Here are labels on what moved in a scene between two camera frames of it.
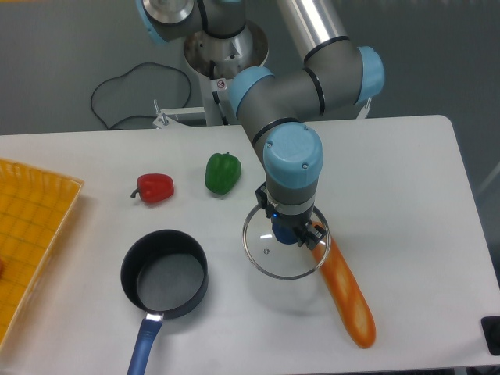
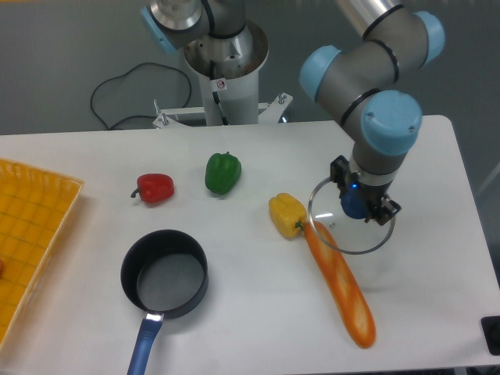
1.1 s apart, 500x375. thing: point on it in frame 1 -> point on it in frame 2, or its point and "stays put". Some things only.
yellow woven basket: (35, 206) stays put
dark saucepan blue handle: (165, 273) stays put
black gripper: (312, 234) -> (340, 173)
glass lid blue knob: (273, 258) -> (337, 231)
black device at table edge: (491, 326) stays put
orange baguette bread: (351, 297) stays put
